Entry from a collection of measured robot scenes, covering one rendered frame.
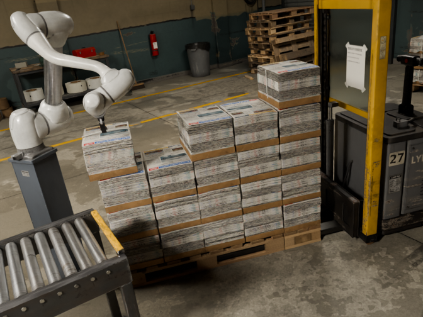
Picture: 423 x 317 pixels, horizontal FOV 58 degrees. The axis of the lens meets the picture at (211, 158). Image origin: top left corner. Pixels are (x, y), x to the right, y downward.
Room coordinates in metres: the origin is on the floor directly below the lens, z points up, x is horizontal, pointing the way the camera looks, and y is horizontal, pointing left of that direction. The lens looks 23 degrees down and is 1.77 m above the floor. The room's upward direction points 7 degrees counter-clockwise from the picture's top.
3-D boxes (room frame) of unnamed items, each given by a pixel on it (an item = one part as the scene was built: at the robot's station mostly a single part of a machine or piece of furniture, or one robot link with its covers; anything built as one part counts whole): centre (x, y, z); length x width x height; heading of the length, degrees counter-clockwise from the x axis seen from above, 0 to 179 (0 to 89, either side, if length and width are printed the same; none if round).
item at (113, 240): (1.56, 0.53, 0.81); 0.43 x 0.03 x 0.02; 29
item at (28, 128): (2.25, 1.08, 1.17); 0.18 x 0.16 x 0.22; 143
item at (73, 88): (7.91, 2.76, 0.55); 1.80 x 0.70 x 1.09; 119
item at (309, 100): (2.52, -0.56, 0.63); 0.38 x 0.29 x 0.97; 11
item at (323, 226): (2.37, -0.41, 0.05); 1.05 x 0.10 x 0.04; 101
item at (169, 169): (2.38, 0.15, 0.42); 1.17 x 0.39 x 0.83; 101
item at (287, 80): (2.52, -0.56, 0.65); 0.39 x 0.30 x 1.29; 11
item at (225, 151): (2.41, 0.03, 0.86); 0.38 x 0.29 x 0.04; 13
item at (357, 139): (2.68, -1.35, 0.40); 0.69 x 0.55 x 0.80; 11
